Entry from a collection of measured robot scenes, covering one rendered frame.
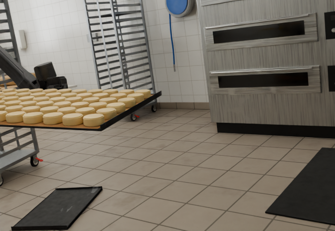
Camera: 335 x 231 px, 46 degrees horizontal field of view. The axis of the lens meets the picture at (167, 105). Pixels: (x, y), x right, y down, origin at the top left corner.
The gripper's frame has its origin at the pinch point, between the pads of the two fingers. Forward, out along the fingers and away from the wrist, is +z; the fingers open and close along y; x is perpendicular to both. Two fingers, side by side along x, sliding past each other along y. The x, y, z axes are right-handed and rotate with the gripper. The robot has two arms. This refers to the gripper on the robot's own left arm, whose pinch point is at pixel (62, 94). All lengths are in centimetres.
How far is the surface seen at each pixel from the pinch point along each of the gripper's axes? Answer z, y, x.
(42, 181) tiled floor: -204, 106, -10
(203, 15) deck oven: -207, -23, -183
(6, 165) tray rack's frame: -230, 94, 16
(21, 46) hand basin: -640, 5, -53
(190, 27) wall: -326, -9, -234
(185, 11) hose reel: -318, -30, -223
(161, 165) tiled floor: -159, 100, -103
